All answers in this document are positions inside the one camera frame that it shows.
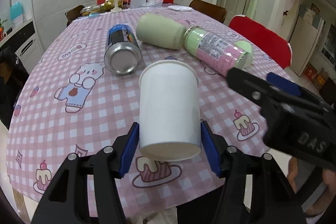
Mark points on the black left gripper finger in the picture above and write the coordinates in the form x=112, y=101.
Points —
x=259, y=91

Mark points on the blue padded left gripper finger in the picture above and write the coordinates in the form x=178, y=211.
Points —
x=283, y=84

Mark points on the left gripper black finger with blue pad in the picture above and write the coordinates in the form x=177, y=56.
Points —
x=255, y=188
x=66, y=198

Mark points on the white paper cup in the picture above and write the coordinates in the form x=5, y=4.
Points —
x=169, y=112

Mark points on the person's hand lower right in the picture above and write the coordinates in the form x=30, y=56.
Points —
x=314, y=186

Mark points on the red chair right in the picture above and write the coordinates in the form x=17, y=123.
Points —
x=268, y=41

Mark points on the white cabinet right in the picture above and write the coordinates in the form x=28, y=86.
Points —
x=303, y=42

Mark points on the green pink labelled bottle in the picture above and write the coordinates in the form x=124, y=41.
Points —
x=219, y=54

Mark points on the brown wooden chair far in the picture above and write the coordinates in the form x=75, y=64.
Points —
x=216, y=12

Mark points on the pink checkered tablecloth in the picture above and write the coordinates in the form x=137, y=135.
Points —
x=55, y=115

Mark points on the pale green bottle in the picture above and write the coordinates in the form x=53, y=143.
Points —
x=160, y=31

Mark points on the white plate far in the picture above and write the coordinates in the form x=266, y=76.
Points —
x=180, y=8

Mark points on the blue silver drink can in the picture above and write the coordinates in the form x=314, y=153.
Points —
x=123, y=55

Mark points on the white box on table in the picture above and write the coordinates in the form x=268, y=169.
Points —
x=137, y=3

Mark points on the snack packets pile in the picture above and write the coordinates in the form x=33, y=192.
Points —
x=107, y=6

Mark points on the dark chair left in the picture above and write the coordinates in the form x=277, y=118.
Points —
x=73, y=14

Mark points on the blue kettle appliance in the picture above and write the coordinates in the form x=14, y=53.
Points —
x=17, y=15

